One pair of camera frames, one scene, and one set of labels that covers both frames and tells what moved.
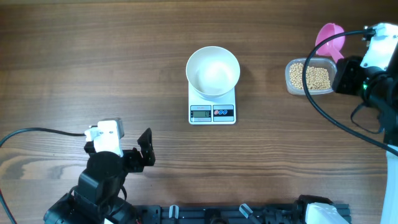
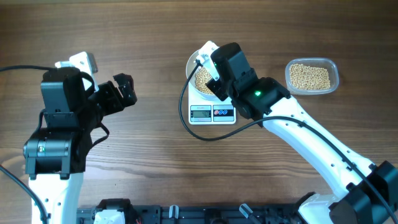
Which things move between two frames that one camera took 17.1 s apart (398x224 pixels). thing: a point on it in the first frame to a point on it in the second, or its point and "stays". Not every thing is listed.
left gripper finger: x=145 y=142 to x=126 y=88
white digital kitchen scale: x=211 y=110 stays
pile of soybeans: x=316 y=78 stays
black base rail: x=221 y=214 stays
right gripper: x=349 y=67 to x=214 y=86
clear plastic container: x=320 y=74 stays
